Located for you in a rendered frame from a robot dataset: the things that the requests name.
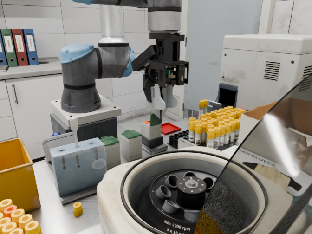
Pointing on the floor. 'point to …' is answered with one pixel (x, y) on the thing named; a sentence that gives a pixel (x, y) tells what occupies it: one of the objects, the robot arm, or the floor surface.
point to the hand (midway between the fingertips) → (158, 112)
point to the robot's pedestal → (87, 128)
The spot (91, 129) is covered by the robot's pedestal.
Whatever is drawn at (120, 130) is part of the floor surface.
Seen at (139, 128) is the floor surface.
